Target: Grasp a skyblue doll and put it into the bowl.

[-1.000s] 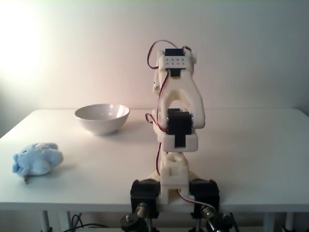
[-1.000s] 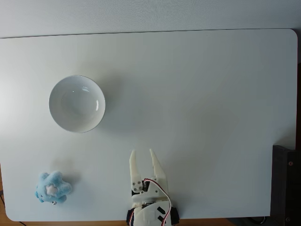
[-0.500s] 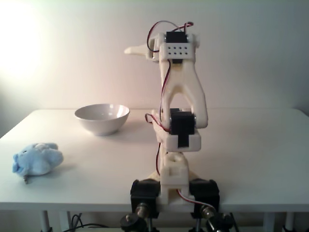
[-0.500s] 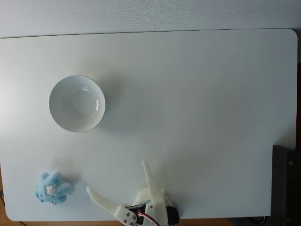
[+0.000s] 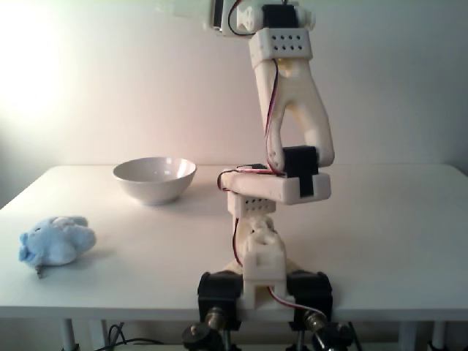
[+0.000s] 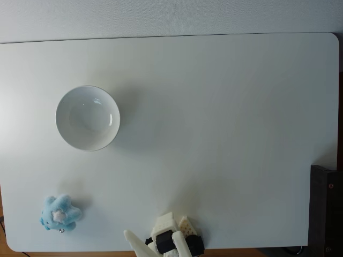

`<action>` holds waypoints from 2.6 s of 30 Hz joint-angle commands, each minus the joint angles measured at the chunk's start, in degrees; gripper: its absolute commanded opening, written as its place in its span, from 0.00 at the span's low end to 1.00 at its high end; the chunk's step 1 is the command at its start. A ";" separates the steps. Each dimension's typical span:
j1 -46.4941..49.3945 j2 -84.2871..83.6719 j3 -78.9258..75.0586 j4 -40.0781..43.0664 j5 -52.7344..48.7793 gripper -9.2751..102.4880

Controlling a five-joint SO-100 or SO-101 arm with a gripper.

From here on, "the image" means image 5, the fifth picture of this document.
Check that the white table leg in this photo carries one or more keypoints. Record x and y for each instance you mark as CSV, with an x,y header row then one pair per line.
x,y
437,336
407,336
69,332
97,334

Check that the skyblue plush doll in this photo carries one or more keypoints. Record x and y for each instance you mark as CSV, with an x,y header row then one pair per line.
x,y
58,243

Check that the white ceramic bowl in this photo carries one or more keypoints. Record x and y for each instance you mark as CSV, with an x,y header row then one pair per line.
x,y
155,190

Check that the black table clamp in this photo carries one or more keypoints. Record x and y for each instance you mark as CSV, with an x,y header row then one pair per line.
x,y
217,289
311,287

